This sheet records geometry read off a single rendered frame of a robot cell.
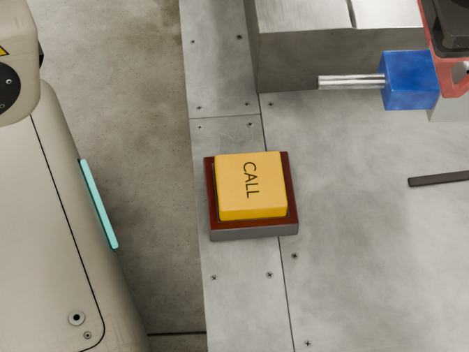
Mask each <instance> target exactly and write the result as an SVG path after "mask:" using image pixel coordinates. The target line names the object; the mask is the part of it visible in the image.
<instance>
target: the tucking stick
mask: <svg viewBox="0 0 469 352"><path fill-rule="evenodd" d="M465 180H469V170H464V171H458V172H452V173H441V174H435V175H425V176H419V177H409V178H408V183H409V186H410V187H416V186H426V185H432V184H442V183H448V182H459V181H465Z"/></svg>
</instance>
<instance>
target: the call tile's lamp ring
mask: <svg viewBox="0 0 469 352"><path fill-rule="evenodd" d="M280 155H281V163H282V168H283V177H284V182H285V190H286V196H287V201H288V209H289V214H290V217H283V218H273V219H256V220H246V221H229V222H219V223H218V219H217V212H216V199H215V191H214V178H213V170H212V163H214V157H215V156H209V157H204V167H205V175H206V183H207V197H208V206H209V220H210V228H211V230H223V229H233V228H250V227H259V226H277V225H286V224H296V223H298V218H297V210H296V205H295V197H294V191H293V187H292V178H291V174H290V165H289V161H288V152H287V151H286V152H280Z"/></svg>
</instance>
